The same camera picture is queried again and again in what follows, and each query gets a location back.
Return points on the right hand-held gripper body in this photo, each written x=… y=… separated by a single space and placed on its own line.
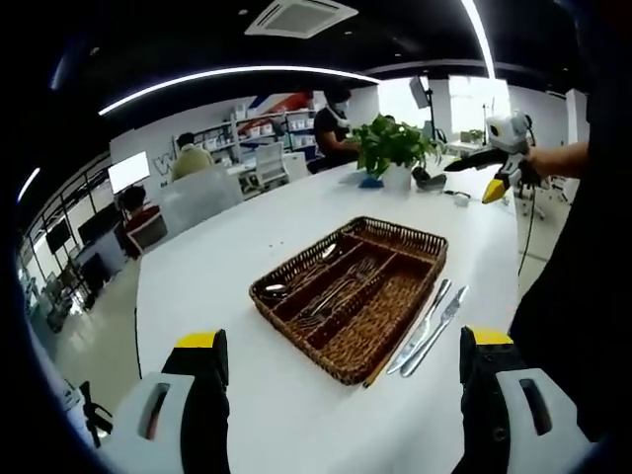
x=508 y=131

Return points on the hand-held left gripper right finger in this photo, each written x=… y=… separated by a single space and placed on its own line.
x=486 y=395

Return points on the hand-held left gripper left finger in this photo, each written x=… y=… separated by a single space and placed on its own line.
x=202 y=395

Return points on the silver table knife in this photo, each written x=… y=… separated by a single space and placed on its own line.
x=402 y=358
x=419 y=355

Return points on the brown wooden chopstick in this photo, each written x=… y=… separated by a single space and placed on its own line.
x=369 y=381

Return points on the silver fork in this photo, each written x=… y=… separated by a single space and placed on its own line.
x=363 y=271
x=306 y=321

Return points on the brown wicker utensil storage tray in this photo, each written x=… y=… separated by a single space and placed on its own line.
x=360 y=340

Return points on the person's right hand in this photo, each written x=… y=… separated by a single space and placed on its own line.
x=540 y=163

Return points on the small white box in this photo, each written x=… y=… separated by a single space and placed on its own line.
x=461 y=200

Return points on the dark grey handheld device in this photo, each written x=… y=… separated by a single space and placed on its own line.
x=434 y=181

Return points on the green potted plant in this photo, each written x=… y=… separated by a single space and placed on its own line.
x=390 y=143

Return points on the tripod light panel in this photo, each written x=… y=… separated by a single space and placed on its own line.
x=418 y=89

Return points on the straight ceiling light strip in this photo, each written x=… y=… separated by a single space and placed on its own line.
x=478 y=34

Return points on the small blue object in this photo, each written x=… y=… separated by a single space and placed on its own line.
x=370 y=183

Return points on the black chair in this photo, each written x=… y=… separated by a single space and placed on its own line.
x=94 y=419

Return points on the person's torso black clothing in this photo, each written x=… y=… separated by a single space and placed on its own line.
x=582 y=296

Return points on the translucent white partition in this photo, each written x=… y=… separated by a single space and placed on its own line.
x=202 y=197

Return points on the black desk monitors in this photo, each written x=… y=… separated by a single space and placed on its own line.
x=99 y=224

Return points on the curved ceiling light strip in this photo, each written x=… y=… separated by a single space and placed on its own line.
x=296 y=68

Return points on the white mesh office chair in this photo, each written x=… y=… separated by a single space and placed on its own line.
x=270 y=160

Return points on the white shelving unit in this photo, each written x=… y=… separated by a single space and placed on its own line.
x=257 y=126

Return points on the ceiling air conditioner vent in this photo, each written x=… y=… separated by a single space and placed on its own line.
x=301 y=17

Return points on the bright white screen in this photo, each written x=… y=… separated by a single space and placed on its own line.
x=128 y=172

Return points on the short ceiling light strip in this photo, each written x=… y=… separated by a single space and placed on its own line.
x=29 y=183

